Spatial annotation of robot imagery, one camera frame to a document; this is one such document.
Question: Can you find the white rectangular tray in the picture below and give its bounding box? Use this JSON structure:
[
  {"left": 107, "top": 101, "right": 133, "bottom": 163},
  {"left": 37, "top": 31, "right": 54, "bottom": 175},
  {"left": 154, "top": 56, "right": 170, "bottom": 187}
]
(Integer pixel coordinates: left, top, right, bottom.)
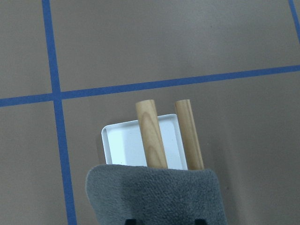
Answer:
[{"left": 101, "top": 114, "right": 188, "bottom": 170}]

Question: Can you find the wooden rod near tray edge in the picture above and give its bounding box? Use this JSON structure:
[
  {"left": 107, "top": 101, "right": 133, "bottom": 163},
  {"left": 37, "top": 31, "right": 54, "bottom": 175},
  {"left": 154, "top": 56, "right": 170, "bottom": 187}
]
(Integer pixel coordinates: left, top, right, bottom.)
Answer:
[{"left": 175, "top": 99, "right": 204, "bottom": 170}]

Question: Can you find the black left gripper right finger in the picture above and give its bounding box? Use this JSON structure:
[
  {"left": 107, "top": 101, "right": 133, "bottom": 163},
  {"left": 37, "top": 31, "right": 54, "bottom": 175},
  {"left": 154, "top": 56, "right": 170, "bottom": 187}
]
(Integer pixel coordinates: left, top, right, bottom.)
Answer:
[{"left": 194, "top": 218, "right": 206, "bottom": 225}]

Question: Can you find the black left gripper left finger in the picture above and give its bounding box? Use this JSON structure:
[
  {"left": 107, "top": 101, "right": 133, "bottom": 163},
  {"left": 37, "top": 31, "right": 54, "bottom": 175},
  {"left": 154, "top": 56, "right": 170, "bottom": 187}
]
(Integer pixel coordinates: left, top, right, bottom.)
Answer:
[{"left": 125, "top": 218, "right": 136, "bottom": 225}]

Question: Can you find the wooden rod over tray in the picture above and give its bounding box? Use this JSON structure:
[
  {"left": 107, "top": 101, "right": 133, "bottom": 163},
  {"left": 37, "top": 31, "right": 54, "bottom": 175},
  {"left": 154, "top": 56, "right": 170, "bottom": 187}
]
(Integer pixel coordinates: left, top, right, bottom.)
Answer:
[{"left": 135, "top": 99, "right": 168, "bottom": 169}]

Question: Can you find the grey cleaning cloth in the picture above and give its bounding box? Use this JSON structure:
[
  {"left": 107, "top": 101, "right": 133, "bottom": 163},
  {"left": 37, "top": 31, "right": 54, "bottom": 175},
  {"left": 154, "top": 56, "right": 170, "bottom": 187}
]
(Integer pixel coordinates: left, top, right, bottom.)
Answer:
[{"left": 86, "top": 165, "right": 227, "bottom": 225}]

